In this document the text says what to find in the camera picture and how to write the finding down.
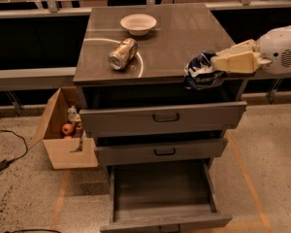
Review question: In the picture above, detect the blue chip bag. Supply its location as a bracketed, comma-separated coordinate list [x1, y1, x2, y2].
[183, 50, 227, 90]

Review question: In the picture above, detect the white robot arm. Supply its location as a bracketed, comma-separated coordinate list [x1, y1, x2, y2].
[210, 25, 291, 74]

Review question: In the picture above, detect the grey top drawer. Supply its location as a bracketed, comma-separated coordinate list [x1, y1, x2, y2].
[81, 101, 246, 138]

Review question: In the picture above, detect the grey drawer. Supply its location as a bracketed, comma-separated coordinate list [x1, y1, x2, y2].
[100, 159, 232, 233]
[95, 138, 228, 166]
[81, 101, 246, 138]

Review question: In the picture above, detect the grey middle drawer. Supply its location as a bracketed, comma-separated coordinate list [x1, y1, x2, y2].
[95, 138, 228, 166]

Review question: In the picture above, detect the grey drawer cabinet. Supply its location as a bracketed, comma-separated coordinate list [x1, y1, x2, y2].
[72, 2, 257, 233]

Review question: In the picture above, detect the grey bottom drawer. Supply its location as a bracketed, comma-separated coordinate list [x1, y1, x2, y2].
[100, 159, 232, 233]

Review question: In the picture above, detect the white paper bowl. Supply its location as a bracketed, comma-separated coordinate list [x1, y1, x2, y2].
[120, 14, 157, 36]

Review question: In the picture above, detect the crushed gold soda can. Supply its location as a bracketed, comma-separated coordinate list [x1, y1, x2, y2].
[109, 38, 138, 71]

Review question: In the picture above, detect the red apple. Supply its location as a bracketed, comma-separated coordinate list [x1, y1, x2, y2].
[61, 123, 75, 136]

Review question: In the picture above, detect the open cardboard box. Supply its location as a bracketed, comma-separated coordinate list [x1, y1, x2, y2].
[29, 86, 98, 169]

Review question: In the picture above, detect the grey metal rail shelf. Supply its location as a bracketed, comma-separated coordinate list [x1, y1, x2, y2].
[0, 67, 76, 91]

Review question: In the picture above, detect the black power cable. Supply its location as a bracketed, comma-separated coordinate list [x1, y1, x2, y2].
[0, 126, 29, 177]

